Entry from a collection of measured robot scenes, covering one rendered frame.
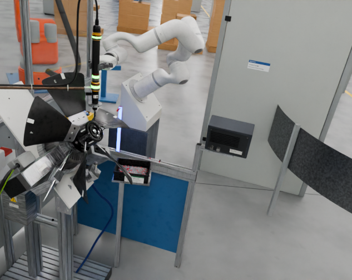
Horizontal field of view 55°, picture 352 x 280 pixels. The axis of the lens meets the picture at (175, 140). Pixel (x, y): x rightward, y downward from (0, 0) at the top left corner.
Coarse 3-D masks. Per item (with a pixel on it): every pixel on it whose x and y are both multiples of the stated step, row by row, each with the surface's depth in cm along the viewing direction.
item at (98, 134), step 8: (80, 128) 172; (88, 128) 172; (96, 128) 176; (80, 136) 171; (88, 136) 169; (96, 136) 173; (72, 144) 172; (80, 144) 175; (88, 144) 173; (80, 152) 177
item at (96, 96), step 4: (96, 20) 159; (96, 24) 160; (96, 28) 160; (100, 28) 161; (96, 32) 160; (100, 32) 162; (92, 92) 174; (96, 92) 174; (92, 96) 175; (96, 96) 175; (92, 100) 176; (96, 100) 176; (92, 108) 179; (96, 108) 179
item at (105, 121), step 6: (96, 114) 200; (102, 114) 202; (108, 114) 205; (96, 120) 194; (102, 120) 196; (108, 120) 198; (114, 120) 201; (120, 120) 206; (102, 126) 187; (108, 126) 190; (114, 126) 194; (120, 126) 198; (126, 126) 204
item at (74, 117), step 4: (80, 112) 178; (84, 112) 178; (72, 116) 177; (76, 116) 177; (80, 116) 178; (84, 116) 178; (72, 120) 176; (76, 120) 177; (80, 120) 177; (84, 120) 178; (76, 124) 177; (80, 124) 177
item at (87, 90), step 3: (84, 90) 174; (87, 90) 172; (90, 90) 173; (87, 93) 173; (90, 93) 173; (87, 96) 176; (90, 96) 174; (87, 99) 177; (90, 99) 175; (87, 102) 177; (90, 102) 176; (99, 102) 180; (90, 105) 176; (93, 105) 175; (96, 105) 176; (99, 105) 177
